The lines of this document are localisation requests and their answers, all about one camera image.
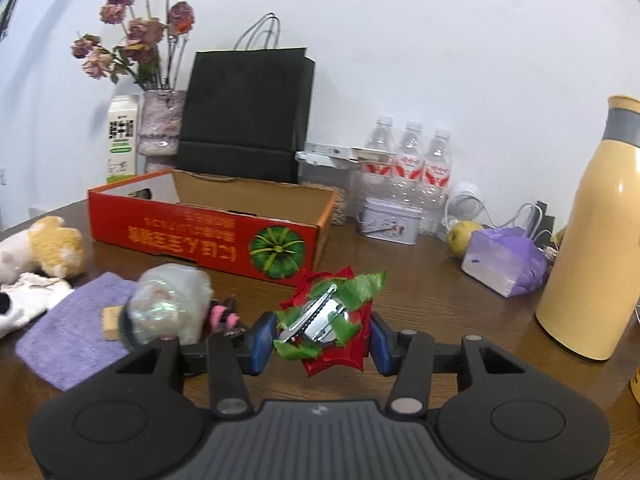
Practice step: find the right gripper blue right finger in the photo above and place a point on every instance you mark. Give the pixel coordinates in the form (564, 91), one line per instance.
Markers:
(412, 358)

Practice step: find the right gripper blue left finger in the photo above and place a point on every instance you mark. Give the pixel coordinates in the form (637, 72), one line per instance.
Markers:
(227, 359)

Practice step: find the iridescent clear plastic ball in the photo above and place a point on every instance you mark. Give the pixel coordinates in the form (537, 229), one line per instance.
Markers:
(171, 299)

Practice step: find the red green ribbon flower clip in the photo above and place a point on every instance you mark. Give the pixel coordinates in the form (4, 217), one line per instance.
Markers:
(327, 321)

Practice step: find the small beige soap block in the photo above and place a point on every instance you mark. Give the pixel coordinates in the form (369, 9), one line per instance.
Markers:
(110, 322)

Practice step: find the purple knitted drawstring bag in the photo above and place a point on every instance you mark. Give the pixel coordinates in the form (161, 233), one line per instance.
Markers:
(66, 346)

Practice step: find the white cloth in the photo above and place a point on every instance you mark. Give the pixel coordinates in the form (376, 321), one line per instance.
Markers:
(31, 296)

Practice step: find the yellow white plush toy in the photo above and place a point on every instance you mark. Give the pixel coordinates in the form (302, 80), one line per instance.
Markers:
(47, 246)

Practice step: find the yellow green apple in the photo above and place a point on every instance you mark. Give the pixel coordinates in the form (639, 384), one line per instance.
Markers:
(459, 237)

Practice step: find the purple white gift bag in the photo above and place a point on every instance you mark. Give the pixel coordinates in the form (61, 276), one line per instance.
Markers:
(506, 261)

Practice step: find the small white tin box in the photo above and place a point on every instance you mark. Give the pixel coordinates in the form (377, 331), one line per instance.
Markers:
(389, 221)

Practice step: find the red cardboard pumpkin box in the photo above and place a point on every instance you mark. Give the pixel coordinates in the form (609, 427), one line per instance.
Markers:
(270, 231)

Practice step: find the small white desk fan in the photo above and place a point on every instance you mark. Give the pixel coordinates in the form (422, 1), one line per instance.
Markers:
(463, 203)

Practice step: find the left clear water bottle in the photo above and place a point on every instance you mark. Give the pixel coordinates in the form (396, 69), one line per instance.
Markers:
(375, 171)

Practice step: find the clear water bottle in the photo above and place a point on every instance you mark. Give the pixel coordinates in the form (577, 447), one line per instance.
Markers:
(375, 171)
(407, 166)
(435, 180)

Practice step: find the middle clear water bottle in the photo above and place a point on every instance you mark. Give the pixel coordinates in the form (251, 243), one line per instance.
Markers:
(407, 166)

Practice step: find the yellow thermos jug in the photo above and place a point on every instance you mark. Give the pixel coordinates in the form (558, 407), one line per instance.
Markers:
(593, 287)

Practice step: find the right clear water bottle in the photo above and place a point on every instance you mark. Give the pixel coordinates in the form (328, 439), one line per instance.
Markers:
(435, 180)

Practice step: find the clear plastic food container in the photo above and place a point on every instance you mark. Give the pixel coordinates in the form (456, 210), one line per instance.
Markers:
(337, 174)

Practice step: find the flat white carton box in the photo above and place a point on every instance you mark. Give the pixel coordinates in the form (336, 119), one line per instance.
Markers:
(350, 153)

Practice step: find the black paper shopping bag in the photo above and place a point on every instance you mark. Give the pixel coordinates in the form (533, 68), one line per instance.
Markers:
(247, 109)

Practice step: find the white green milk carton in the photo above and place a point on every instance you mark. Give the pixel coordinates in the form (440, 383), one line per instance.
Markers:
(122, 138)

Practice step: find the dried pink rose bouquet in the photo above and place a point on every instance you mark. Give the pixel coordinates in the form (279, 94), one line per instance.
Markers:
(154, 37)

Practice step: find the white wall socket plate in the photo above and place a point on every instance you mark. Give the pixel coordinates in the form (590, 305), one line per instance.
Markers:
(35, 212)

